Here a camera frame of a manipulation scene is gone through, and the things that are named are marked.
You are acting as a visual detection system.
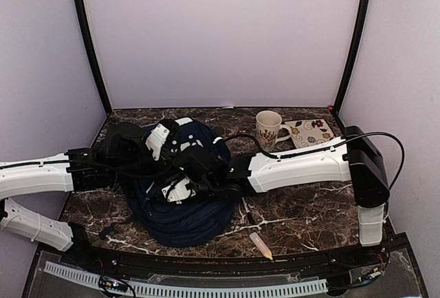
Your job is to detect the white slotted cable duct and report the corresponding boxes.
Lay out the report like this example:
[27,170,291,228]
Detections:
[43,262,329,297]

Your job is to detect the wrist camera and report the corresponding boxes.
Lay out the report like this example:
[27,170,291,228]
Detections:
[145,119,179,161]
[160,178,196,204]

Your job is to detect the left black frame post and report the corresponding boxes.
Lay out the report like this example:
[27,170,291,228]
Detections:
[74,0,113,116]

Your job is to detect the navy blue student backpack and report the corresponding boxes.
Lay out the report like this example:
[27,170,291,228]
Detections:
[122,117,235,248]

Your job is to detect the right black frame post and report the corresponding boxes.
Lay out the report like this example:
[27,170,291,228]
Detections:
[333,0,369,114]

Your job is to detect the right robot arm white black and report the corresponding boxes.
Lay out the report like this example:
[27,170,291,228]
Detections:
[162,126,395,266]

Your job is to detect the black front rail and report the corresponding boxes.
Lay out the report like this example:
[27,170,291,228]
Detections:
[41,233,409,277]

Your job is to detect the black frame post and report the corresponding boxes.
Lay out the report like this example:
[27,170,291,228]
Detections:
[333,0,369,114]
[74,0,113,116]

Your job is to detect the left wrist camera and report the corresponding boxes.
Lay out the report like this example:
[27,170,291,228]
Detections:
[145,119,179,161]

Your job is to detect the yellow tip highlighter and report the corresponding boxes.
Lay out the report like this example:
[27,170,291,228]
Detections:
[249,232,274,261]

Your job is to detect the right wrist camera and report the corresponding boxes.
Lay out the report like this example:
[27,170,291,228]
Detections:
[160,178,196,204]

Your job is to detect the cream floral ceramic mug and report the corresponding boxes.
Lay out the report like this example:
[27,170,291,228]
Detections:
[256,110,292,152]

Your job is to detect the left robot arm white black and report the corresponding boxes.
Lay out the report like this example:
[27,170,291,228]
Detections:
[1,122,178,268]

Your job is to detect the black cap white marker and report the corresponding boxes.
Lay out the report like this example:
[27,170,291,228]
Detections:
[241,198,256,226]

